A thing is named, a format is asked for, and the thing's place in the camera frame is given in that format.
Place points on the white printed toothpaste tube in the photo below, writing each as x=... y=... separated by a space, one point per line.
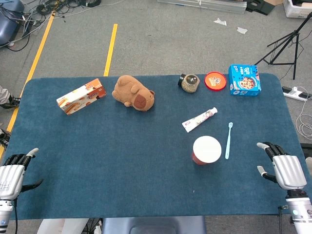
x=198 y=120

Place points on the brown capybara plush toy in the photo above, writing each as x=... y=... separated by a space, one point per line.
x=131 y=92

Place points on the person's shoe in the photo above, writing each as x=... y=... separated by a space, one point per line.
x=7 y=100

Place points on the black tripod stand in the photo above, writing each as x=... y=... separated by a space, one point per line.
x=296 y=53

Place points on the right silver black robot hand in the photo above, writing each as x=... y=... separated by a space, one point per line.
x=288 y=170

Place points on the red paper cup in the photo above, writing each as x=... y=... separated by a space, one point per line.
x=207 y=148

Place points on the dark blue chair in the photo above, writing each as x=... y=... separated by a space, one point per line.
x=8 y=22

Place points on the white power strip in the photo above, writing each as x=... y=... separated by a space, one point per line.
x=291 y=92

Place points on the light blue toothbrush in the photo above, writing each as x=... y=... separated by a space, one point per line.
x=228 y=143

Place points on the white storage box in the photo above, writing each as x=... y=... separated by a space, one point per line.
x=296 y=8

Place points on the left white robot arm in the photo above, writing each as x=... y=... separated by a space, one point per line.
x=5 y=214

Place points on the white paper scrap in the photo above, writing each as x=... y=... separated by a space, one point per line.
x=242 y=30
x=220 y=22

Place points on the red round plastic lid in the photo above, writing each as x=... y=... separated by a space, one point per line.
x=215 y=81

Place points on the blue table mat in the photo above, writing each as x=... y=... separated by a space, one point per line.
x=122 y=158

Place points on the glass jar black lid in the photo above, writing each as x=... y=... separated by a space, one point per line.
x=190 y=84

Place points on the blue cookie box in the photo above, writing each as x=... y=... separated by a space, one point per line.
x=244 y=81

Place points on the black metal stand base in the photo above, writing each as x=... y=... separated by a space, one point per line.
x=259 y=6

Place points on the aluminium profile rail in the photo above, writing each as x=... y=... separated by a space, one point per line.
x=202 y=5

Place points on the white robot base shell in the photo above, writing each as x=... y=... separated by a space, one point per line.
x=61 y=226

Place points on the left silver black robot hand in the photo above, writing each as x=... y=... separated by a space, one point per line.
x=11 y=178

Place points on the orange white biscuit box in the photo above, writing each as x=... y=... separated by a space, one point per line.
x=80 y=97

